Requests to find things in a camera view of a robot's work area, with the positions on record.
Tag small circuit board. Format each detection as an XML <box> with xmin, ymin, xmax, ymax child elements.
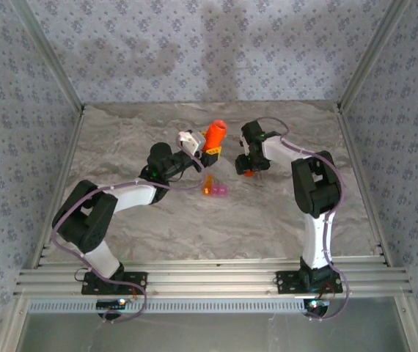
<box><xmin>95</xmin><ymin>298</ymin><xmax>128</xmax><ymax>309</ymax></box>
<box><xmin>301</xmin><ymin>298</ymin><xmax>331</xmax><ymax>312</ymax></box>

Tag grey slotted cable duct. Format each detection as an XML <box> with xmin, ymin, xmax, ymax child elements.
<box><xmin>28</xmin><ymin>297</ymin><xmax>307</xmax><ymax>315</ymax></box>

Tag orange pill bottle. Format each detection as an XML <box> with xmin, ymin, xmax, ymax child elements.
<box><xmin>202</xmin><ymin>120</ymin><xmax>228</xmax><ymax>152</ymax></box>

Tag small left circuit board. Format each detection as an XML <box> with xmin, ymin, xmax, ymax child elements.
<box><xmin>95</xmin><ymin>298</ymin><xmax>128</xmax><ymax>309</ymax></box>

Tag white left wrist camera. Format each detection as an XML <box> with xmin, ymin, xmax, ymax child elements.
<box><xmin>176</xmin><ymin>130</ymin><xmax>207</xmax><ymax>157</ymax></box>

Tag small right circuit board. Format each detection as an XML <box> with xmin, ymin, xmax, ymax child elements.
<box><xmin>301</xmin><ymin>298</ymin><xmax>331</xmax><ymax>312</ymax></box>

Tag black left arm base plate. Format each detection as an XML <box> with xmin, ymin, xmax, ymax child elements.
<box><xmin>80</xmin><ymin>270</ymin><xmax>149</xmax><ymax>296</ymax></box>

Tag pink translucent pill box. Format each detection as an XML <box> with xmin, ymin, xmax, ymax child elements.
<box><xmin>210</xmin><ymin>184</ymin><xmax>230</xmax><ymax>199</ymax></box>

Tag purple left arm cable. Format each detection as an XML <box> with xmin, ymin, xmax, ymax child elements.
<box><xmin>51</xmin><ymin>128</ymin><xmax>207</xmax><ymax>324</ymax></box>

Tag aluminium rail beam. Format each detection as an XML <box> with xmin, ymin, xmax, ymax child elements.
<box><xmin>13</xmin><ymin>257</ymin><xmax>414</xmax><ymax>298</ymax></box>

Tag aluminium corner post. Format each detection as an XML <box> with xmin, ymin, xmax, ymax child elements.
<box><xmin>10</xmin><ymin>0</ymin><xmax>87</xmax><ymax>114</ymax></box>
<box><xmin>336</xmin><ymin>0</ymin><xmax>412</xmax><ymax>112</ymax></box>

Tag aluminium side rail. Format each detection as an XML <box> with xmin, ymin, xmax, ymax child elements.
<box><xmin>336</xmin><ymin>104</ymin><xmax>394</xmax><ymax>268</ymax></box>
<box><xmin>28</xmin><ymin>105</ymin><xmax>87</xmax><ymax>269</ymax></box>

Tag aluminium frame leg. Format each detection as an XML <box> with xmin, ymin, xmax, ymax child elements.
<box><xmin>0</xmin><ymin>296</ymin><xmax>31</xmax><ymax>352</ymax></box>
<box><xmin>394</xmin><ymin>295</ymin><xmax>418</xmax><ymax>352</ymax></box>

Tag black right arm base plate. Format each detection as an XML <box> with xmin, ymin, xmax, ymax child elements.
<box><xmin>274</xmin><ymin>270</ymin><xmax>344</xmax><ymax>296</ymax></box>

